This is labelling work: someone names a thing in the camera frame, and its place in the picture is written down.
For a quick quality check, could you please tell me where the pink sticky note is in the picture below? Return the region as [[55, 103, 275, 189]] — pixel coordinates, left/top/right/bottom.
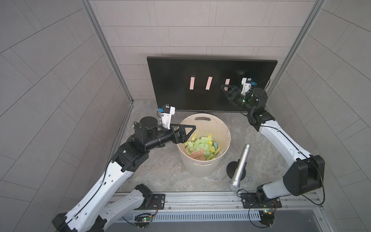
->
[[189, 77, 195, 90], [205, 76, 213, 90], [224, 79, 230, 91]]

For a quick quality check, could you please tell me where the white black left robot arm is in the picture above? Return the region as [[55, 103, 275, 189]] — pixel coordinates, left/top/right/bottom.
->
[[52, 117, 196, 232]]

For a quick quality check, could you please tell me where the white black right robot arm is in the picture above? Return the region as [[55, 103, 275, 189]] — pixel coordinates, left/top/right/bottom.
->
[[221, 85, 325, 205]]

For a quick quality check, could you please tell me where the discarded sticky notes pile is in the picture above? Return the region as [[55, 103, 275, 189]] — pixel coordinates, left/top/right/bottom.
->
[[184, 134, 221, 161]]

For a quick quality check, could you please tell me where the black computer monitor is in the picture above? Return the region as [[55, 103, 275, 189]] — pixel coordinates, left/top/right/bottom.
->
[[147, 57, 278, 112]]

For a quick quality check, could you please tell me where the cream waste bin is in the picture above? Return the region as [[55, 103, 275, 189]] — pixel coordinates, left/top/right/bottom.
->
[[177, 113, 231, 177]]

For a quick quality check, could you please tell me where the black round microphone base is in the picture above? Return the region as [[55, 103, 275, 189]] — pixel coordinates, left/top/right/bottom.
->
[[226, 161, 246, 180]]

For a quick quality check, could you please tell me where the silver microphone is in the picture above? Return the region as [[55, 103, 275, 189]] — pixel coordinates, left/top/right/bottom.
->
[[229, 144, 251, 193]]

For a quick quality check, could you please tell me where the left green circuit board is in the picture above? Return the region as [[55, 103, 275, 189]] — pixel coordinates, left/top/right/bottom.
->
[[134, 213, 154, 229]]

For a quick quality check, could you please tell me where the green circuit board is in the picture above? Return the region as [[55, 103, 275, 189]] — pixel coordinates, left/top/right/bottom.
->
[[134, 213, 154, 229], [259, 210, 275, 227]]

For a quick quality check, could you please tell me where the right green circuit board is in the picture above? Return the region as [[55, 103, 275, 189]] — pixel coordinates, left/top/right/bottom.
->
[[259, 210, 275, 227]]

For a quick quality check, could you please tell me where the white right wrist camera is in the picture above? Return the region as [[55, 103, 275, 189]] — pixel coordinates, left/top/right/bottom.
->
[[241, 77, 256, 95]]

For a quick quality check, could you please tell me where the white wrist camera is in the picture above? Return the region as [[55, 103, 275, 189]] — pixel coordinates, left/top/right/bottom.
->
[[158, 104, 175, 130], [241, 77, 256, 95]]

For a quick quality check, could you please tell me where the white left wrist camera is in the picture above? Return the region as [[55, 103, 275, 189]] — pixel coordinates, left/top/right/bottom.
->
[[158, 104, 175, 130]]

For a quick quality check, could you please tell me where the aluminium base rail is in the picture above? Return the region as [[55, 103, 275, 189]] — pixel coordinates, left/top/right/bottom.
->
[[111, 190, 324, 214]]

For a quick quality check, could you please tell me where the aluminium right corner post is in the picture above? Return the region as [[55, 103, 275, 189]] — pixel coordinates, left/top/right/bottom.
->
[[267, 0, 326, 99]]

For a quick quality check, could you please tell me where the aluminium corner post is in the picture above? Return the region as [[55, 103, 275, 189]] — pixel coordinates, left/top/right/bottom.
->
[[80, 0, 134, 105], [267, 0, 326, 99]]

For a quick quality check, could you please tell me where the aluminium left corner post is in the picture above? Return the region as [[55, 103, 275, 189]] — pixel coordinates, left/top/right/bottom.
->
[[80, 0, 134, 105]]

